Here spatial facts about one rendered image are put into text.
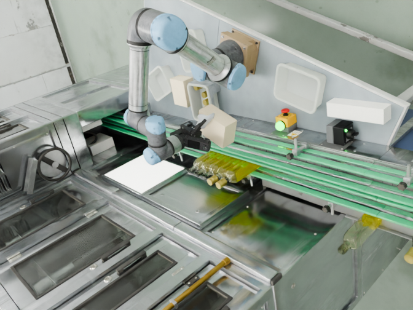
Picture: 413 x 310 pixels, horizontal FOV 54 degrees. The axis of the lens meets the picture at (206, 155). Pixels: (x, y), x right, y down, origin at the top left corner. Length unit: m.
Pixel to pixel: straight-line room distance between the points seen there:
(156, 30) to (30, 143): 1.41
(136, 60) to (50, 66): 4.02
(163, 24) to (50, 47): 4.21
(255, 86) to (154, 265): 0.97
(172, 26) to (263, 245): 0.94
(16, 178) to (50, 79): 3.06
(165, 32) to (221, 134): 0.55
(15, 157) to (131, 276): 1.16
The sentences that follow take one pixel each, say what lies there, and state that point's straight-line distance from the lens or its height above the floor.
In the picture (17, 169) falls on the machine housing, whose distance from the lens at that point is 2.64.
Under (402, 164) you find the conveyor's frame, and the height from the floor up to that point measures 0.87.
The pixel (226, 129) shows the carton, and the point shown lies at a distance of 1.74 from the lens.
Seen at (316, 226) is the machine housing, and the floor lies 1.01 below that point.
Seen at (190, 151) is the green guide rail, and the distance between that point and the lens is 2.34.
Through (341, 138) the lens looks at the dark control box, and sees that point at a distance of 1.76.
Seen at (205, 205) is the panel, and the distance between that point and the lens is 2.00.
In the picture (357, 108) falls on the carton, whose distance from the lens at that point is 1.70.
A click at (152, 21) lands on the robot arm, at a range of 1.44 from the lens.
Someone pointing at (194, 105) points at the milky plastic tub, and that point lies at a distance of 2.34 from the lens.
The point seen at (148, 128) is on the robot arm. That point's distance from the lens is 1.58.
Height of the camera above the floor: 2.19
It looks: 34 degrees down
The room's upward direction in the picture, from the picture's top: 120 degrees counter-clockwise
